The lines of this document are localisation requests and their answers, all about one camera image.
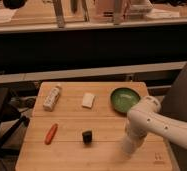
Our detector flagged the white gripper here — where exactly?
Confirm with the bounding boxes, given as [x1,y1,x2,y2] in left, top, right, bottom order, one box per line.
[125,121,147,140]

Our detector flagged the white ceramic cup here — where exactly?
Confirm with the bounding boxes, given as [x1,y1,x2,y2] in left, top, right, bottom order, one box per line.
[121,136,143,155]

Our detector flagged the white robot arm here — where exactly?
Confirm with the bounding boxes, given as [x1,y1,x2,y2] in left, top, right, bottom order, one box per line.
[122,96,187,154]

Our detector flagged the black eraser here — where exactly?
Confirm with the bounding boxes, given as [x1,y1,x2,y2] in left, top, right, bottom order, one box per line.
[82,130,92,144]

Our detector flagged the green bowl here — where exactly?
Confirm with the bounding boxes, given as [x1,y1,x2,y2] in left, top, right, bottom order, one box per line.
[110,87,141,115]

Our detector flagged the white sponge block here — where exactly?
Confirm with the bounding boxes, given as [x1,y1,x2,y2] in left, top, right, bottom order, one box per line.
[82,93,95,108]

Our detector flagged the wooden cutting board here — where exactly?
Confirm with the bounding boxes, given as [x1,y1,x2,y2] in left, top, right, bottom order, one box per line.
[15,82,173,171]

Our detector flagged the orange carrot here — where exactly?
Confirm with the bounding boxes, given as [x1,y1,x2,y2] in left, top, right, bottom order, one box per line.
[45,124,58,145]

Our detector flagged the white plastic bottle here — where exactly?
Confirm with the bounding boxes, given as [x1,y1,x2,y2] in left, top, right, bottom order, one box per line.
[43,83,62,111]

